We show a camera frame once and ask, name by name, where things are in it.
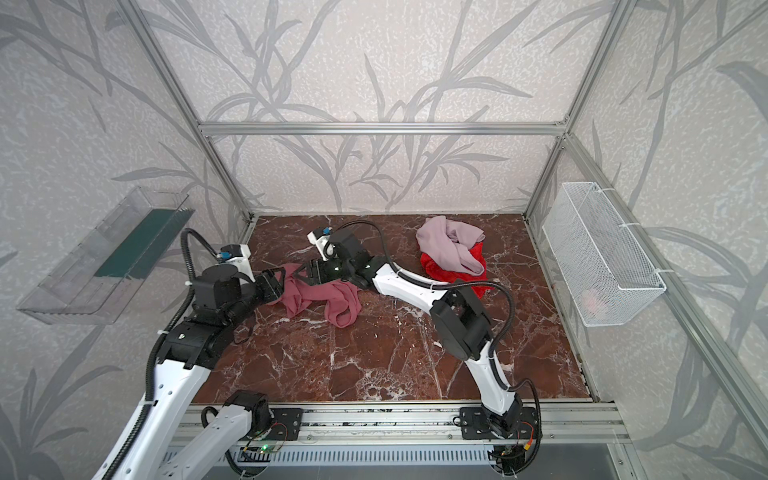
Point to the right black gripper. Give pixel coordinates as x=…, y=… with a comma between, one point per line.
x=324, y=268

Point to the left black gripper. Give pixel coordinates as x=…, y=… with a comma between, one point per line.
x=267, y=286

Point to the mauve pink cloth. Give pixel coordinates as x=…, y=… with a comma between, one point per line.
x=341, y=299

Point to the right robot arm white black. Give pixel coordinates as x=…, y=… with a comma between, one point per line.
x=457, y=313

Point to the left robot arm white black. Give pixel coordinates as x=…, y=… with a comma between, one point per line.
x=178, y=366

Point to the red cloth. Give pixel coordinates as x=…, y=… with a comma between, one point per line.
x=436, y=272

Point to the light pink cloth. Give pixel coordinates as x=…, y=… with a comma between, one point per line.
x=449, y=242

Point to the pink object in basket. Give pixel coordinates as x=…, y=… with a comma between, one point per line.
x=594, y=304

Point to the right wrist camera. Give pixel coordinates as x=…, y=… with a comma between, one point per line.
x=319, y=238

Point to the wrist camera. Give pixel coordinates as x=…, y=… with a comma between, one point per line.
x=237, y=255
x=319, y=238

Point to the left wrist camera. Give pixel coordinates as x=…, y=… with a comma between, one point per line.
x=237, y=255

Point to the clear plastic wall tray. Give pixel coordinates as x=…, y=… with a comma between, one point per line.
x=95, y=282

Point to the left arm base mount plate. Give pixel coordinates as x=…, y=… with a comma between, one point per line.
x=275, y=425

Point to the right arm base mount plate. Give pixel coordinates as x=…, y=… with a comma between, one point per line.
x=477, y=423

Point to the aluminium frame horizontal bar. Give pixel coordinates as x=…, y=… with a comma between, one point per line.
x=381, y=128

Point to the aluminium front rail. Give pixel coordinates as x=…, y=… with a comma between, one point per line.
x=436, y=423

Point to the left aluminium frame post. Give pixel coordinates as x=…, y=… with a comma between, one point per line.
x=139, y=25

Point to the aluminium frame post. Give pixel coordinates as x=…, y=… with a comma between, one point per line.
x=139, y=25
x=619, y=16

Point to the white wire mesh basket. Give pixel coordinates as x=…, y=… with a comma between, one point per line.
x=596, y=249

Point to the right aluminium frame post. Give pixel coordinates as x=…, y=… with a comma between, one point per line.
x=619, y=16

